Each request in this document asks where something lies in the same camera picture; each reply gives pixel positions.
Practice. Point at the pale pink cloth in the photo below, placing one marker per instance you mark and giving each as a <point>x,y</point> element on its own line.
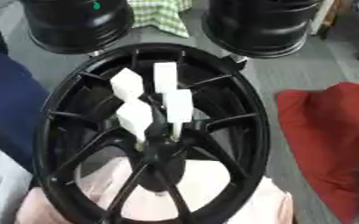
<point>203,186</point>

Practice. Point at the dark blue cloth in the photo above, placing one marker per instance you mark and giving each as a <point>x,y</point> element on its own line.
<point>9,108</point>

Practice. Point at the black round wheel rim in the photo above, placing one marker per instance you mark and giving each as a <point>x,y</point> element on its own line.
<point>259,26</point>
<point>75,23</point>

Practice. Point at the green white checked cloth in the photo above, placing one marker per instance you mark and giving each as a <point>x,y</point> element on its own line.
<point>159,13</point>

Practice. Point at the black spoked wheel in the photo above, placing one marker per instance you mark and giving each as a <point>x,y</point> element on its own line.
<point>249,122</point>

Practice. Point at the red cloth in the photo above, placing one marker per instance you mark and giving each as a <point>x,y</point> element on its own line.
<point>330,131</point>

